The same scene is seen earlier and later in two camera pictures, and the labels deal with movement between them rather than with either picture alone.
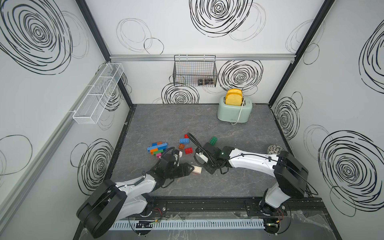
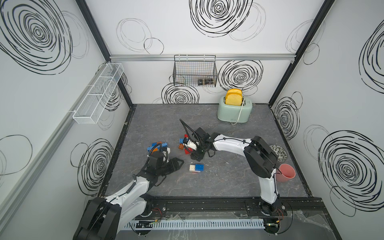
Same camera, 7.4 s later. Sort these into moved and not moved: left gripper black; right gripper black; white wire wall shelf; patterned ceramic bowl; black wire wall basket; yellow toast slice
Moved: left gripper black; right gripper black
Not moved: patterned ceramic bowl; black wire wall basket; white wire wall shelf; yellow toast slice
